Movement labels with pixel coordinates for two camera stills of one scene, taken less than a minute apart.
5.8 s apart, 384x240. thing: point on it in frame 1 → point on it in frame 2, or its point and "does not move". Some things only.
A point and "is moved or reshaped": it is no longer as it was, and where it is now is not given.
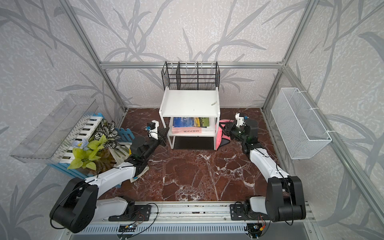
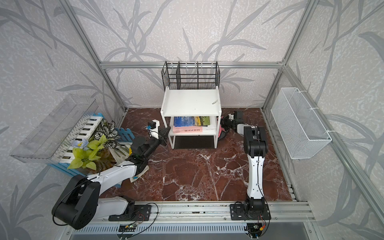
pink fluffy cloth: [221, 138] is moved or reshaped
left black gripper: [161, 139] does not move
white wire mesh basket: [302, 132] does not move
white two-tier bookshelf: [190, 113] does not move
